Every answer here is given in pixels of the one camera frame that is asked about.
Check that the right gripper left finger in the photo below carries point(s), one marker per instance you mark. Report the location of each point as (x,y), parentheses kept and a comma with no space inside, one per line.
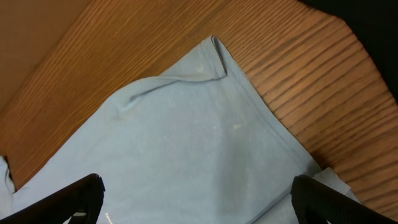
(79,202)

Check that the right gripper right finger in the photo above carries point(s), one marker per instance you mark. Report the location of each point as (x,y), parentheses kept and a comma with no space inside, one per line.
(314,202)

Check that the light blue t-shirt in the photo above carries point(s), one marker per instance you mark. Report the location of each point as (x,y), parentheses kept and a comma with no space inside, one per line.
(195,144)

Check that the black t-shirt on right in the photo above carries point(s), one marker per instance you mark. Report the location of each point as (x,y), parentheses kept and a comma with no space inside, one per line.
(374,23)

